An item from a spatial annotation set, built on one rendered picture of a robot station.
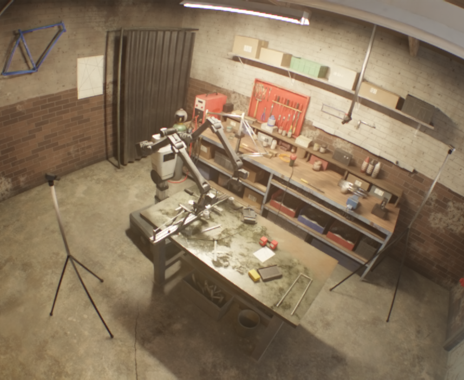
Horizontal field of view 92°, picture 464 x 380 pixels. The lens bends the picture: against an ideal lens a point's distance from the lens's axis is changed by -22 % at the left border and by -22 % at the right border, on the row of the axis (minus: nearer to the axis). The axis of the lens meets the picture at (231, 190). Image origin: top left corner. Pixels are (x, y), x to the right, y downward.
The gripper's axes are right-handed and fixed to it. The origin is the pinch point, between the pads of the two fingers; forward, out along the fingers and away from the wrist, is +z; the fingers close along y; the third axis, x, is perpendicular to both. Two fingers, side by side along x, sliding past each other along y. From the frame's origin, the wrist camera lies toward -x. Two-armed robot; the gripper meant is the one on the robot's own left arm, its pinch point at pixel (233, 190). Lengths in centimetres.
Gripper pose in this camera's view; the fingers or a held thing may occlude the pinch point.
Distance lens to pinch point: 257.0
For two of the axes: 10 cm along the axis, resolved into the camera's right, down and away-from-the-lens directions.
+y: 9.6, 2.6, -1.0
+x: 1.9, -3.6, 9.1
